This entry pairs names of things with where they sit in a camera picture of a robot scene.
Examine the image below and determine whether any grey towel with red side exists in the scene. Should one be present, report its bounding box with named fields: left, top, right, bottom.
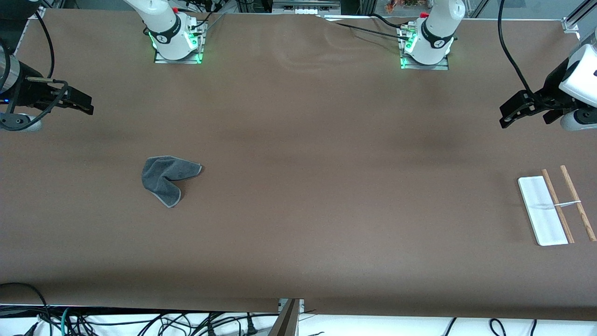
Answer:
left=141, top=156, right=203, bottom=208

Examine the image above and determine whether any wooden rack rod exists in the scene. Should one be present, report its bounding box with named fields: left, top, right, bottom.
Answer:
left=541, top=169, right=575, bottom=244

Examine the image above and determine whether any wooden chopsticks pair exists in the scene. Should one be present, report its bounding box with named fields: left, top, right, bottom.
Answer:
left=560, top=165, right=597, bottom=242

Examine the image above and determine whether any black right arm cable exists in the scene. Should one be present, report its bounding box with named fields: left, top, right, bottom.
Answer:
left=0, top=10, right=69, bottom=132

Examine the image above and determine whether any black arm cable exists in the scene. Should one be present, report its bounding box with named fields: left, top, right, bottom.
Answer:
left=0, top=10, right=69, bottom=132
left=498, top=0, right=536, bottom=96

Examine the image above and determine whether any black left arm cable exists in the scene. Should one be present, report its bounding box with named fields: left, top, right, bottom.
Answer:
left=498, top=0, right=536, bottom=96

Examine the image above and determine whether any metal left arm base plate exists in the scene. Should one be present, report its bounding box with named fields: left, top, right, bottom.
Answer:
left=400, top=26, right=450, bottom=70

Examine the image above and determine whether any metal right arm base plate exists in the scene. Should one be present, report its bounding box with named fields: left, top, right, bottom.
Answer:
left=154, top=21, right=204, bottom=64

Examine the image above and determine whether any white rack base plate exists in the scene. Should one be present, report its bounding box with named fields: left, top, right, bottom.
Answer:
left=518, top=176, right=569, bottom=246

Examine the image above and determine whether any black cable on table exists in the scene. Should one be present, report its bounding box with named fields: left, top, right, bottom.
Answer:
left=371, top=13, right=415, bottom=29
left=322, top=15, right=411, bottom=39

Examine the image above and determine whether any thick black floor cable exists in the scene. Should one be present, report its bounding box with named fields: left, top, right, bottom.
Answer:
left=0, top=282, right=53, bottom=336

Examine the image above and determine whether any black floor cable tangle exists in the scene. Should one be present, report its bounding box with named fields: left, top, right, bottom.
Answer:
left=70, top=312, right=280, bottom=336

